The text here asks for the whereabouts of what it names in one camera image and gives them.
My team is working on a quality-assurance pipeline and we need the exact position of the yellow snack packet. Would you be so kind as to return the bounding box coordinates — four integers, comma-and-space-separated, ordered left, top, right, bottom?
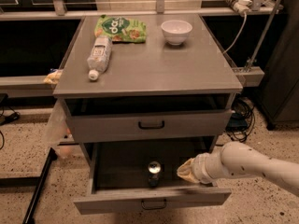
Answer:
44, 69, 63, 85

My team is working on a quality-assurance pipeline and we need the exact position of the blue silver redbull can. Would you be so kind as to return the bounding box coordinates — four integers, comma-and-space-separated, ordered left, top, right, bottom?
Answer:
148, 161, 162, 188

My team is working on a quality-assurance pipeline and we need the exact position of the grey top drawer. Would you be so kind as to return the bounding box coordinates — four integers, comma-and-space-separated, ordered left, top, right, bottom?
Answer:
66, 109, 232, 143

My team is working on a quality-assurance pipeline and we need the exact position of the white ceramic bowl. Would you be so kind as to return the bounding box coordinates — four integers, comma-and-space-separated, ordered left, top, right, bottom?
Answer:
161, 20, 192, 45

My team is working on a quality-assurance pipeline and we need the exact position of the black cable bundle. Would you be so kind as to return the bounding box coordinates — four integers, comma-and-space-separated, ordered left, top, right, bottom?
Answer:
215, 96, 256, 147

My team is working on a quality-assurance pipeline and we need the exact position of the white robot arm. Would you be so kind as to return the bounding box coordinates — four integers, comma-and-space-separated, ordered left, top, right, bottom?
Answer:
177, 141, 299, 196

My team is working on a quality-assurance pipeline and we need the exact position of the grey metal rail frame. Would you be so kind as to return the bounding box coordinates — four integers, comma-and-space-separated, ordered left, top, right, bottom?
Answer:
0, 66, 264, 98

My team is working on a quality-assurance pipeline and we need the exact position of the black drawer handle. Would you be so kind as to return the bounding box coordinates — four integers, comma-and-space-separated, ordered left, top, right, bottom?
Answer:
138, 120, 165, 130
141, 199, 167, 211

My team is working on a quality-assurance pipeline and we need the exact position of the white power cable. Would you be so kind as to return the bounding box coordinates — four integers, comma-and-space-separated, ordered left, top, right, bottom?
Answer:
222, 12, 249, 55

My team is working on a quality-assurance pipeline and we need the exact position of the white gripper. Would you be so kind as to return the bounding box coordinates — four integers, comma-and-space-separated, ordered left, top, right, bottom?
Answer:
177, 152, 225, 184

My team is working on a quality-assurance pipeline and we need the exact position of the dark grey side cabinet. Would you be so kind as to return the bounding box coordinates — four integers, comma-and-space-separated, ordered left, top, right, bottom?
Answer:
255, 0, 299, 130

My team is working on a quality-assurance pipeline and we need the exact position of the black middle drawer handle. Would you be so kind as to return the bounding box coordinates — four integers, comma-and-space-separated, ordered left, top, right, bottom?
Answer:
141, 199, 167, 211

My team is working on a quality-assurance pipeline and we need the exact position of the open grey middle drawer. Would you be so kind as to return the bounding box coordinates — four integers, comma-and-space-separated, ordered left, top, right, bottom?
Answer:
74, 138, 231, 215

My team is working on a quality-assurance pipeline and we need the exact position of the clear plastic bag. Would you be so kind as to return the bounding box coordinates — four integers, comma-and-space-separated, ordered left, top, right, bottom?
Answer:
42, 101, 73, 158

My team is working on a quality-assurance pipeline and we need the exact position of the black top drawer handle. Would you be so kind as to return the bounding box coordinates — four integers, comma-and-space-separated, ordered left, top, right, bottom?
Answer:
138, 120, 165, 130

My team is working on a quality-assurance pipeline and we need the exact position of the black metal floor frame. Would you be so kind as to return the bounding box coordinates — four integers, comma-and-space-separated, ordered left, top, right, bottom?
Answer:
0, 148, 58, 224

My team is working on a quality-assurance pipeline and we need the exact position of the clear plastic water bottle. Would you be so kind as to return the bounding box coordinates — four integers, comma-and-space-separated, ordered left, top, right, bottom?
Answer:
87, 35, 112, 81

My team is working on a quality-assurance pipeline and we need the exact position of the green snack bag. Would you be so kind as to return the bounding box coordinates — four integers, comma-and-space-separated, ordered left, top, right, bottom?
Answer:
94, 15, 147, 43

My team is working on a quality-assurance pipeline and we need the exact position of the white power strip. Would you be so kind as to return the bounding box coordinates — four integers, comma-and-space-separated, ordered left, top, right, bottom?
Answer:
224, 0, 249, 17

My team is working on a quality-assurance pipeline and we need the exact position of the grey drawer cabinet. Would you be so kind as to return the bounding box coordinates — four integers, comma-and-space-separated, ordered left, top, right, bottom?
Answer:
52, 13, 244, 216

